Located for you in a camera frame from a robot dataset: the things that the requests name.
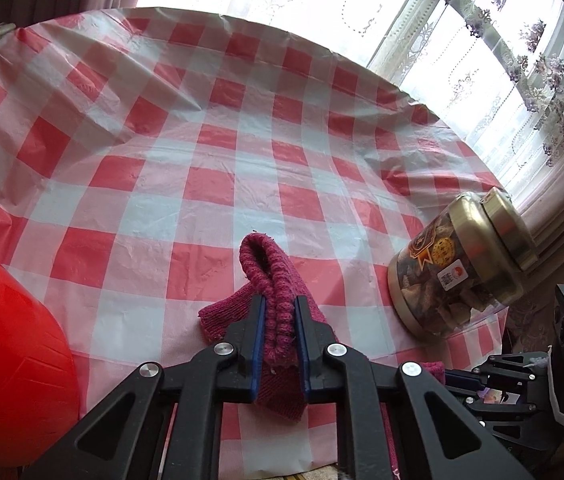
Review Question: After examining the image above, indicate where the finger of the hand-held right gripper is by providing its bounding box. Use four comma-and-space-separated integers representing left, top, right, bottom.
444, 352, 550, 397
466, 399, 564, 461

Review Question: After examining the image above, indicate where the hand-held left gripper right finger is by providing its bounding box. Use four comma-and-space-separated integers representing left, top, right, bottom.
294, 295, 532, 480

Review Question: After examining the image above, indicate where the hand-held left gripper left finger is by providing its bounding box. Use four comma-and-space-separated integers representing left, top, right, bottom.
22, 294, 267, 480

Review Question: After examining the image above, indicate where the magenta knit sock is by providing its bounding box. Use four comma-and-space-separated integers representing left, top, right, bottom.
198, 232, 340, 423
382, 360, 446, 480

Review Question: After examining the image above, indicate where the glass jar with metal lid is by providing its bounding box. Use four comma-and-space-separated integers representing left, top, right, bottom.
388, 187, 540, 341

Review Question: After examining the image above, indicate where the red white checkered tablecloth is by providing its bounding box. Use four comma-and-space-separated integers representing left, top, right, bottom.
0, 6, 512, 478

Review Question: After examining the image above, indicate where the large red plastic thermos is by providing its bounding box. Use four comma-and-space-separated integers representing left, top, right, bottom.
0, 225, 80, 471

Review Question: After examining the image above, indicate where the white lace curtain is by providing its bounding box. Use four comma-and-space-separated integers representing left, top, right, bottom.
137, 0, 564, 211

